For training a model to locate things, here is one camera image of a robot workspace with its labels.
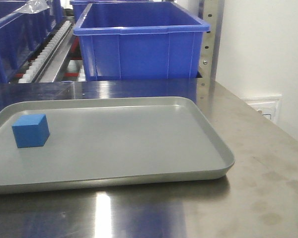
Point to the clear plastic sheet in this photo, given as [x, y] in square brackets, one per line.
[33, 7]

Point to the grey metal tray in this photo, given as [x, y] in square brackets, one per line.
[108, 142]

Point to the blue bin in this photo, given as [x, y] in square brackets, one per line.
[22, 34]
[80, 5]
[139, 40]

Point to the blue bin upper right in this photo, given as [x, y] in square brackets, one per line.
[139, 40]

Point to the blue foam cube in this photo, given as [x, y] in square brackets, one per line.
[31, 130]

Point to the steel shelf upright post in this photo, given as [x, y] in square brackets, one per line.
[211, 11]

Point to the blue bin upper left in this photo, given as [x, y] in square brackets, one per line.
[22, 34]

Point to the blue bin behind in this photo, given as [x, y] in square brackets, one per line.
[80, 5]

